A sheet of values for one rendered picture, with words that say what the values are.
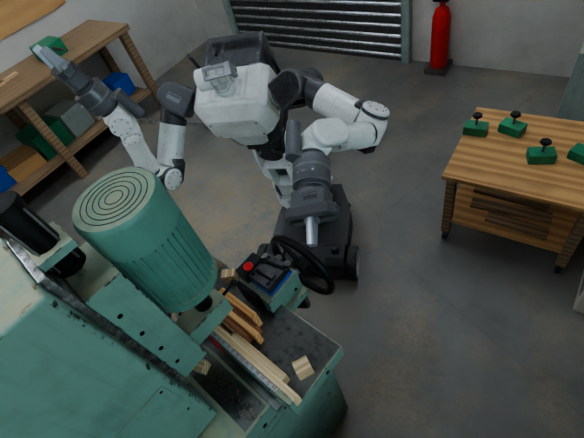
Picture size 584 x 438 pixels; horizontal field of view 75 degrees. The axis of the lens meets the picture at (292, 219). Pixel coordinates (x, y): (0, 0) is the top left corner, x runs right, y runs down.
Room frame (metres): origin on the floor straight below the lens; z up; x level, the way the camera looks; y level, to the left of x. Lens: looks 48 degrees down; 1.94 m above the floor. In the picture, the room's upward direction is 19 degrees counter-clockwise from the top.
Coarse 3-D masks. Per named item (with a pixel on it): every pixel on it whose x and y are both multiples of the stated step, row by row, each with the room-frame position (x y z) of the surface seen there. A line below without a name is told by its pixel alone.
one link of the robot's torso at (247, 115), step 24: (216, 48) 1.31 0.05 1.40; (240, 48) 1.26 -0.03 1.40; (264, 48) 1.17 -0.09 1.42; (240, 72) 1.18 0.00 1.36; (264, 72) 1.15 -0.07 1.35; (216, 96) 1.15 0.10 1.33; (240, 96) 1.10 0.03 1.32; (264, 96) 1.08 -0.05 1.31; (216, 120) 1.11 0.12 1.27; (240, 120) 1.08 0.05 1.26; (264, 120) 1.07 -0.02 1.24
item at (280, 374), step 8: (232, 328) 0.56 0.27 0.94; (232, 336) 0.54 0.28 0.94; (240, 336) 0.53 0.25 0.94; (240, 344) 0.50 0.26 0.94; (248, 344) 0.50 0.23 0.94; (256, 352) 0.47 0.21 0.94; (264, 360) 0.44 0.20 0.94; (272, 368) 0.41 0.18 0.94; (280, 376) 0.38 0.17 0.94; (288, 376) 0.38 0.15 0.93
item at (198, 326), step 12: (216, 300) 0.59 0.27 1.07; (192, 312) 0.57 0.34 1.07; (204, 312) 0.56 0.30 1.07; (216, 312) 0.56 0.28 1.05; (228, 312) 0.58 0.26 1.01; (180, 324) 0.55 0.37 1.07; (192, 324) 0.54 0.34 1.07; (204, 324) 0.54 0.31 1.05; (216, 324) 0.55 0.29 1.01; (192, 336) 0.51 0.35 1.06; (204, 336) 0.52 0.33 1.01
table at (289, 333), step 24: (216, 288) 0.75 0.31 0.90; (264, 312) 0.60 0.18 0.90; (288, 312) 0.57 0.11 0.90; (264, 336) 0.52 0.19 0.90; (288, 336) 0.50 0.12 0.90; (312, 336) 0.47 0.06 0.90; (288, 360) 0.43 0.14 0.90; (312, 360) 0.41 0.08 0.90; (336, 360) 0.40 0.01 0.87; (288, 384) 0.37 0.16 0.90; (312, 384) 0.35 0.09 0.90
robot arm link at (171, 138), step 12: (168, 132) 1.18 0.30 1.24; (180, 132) 1.19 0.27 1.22; (168, 144) 1.16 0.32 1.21; (180, 144) 1.17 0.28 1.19; (156, 156) 1.18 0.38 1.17; (168, 156) 1.14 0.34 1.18; (180, 156) 1.16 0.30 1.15; (180, 168) 1.12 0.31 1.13; (168, 180) 1.07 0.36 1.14; (180, 180) 1.10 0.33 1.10
